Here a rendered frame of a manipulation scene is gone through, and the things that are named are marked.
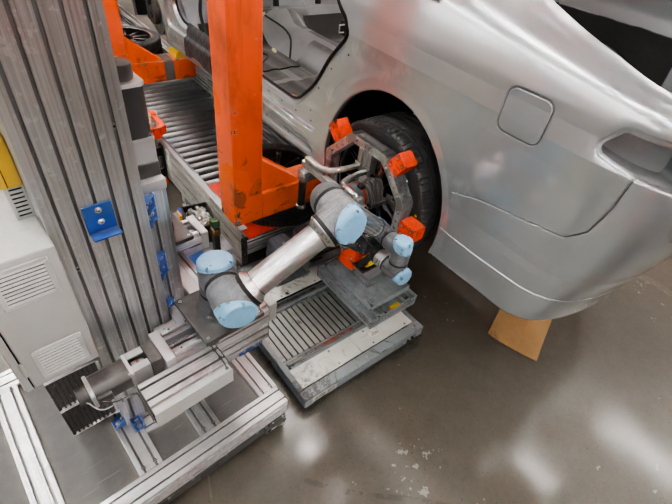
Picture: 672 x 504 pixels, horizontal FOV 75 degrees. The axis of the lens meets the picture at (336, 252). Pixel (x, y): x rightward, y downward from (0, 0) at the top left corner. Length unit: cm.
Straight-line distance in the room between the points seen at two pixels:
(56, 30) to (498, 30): 122
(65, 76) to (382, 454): 188
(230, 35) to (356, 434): 181
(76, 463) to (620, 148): 218
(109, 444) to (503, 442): 176
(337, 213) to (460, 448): 145
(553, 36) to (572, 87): 17
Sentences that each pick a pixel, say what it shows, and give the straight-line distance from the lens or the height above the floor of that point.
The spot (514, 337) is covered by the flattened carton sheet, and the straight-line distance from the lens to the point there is 288.
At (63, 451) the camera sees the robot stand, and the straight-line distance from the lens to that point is 212.
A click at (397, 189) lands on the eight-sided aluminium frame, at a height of 101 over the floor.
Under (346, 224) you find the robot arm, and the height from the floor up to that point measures 123.
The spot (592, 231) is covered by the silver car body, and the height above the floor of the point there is 123.
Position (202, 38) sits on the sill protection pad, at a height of 98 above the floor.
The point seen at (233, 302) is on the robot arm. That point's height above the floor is 104.
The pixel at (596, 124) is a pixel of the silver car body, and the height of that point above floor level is 154.
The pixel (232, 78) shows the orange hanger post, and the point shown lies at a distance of 197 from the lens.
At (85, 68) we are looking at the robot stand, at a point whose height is 161.
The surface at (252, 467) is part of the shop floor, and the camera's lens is 216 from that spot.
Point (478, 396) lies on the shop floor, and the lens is 254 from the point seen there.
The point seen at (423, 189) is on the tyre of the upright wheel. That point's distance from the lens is 190.
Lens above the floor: 200
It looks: 41 degrees down
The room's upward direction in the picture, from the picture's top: 9 degrees clockwise
